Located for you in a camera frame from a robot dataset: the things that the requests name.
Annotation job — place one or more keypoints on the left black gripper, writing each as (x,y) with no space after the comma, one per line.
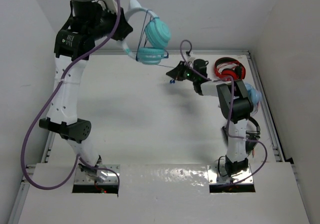
(123,29)

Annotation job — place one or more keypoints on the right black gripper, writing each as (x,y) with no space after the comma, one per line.
(177,73)

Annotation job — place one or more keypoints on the teal cat-ear headphones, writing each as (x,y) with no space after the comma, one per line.
(154,37)

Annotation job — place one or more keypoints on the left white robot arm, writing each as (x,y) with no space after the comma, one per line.
(71,58)

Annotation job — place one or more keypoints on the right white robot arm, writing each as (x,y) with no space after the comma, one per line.
(235,105)

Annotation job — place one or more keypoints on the red headphones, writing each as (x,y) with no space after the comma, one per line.
(227,66)

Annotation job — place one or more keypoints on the light blue headphones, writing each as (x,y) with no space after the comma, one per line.
(255,97)

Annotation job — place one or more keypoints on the black headphones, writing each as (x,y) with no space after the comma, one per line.
(252,136)

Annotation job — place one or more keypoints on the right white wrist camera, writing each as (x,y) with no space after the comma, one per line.
(190,59)

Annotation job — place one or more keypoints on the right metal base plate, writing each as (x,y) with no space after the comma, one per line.
(217,175)

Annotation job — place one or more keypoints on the metal base plate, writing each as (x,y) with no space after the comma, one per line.
(85,176)
(217,175)

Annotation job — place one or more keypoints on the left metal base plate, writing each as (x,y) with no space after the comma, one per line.
(85,176)

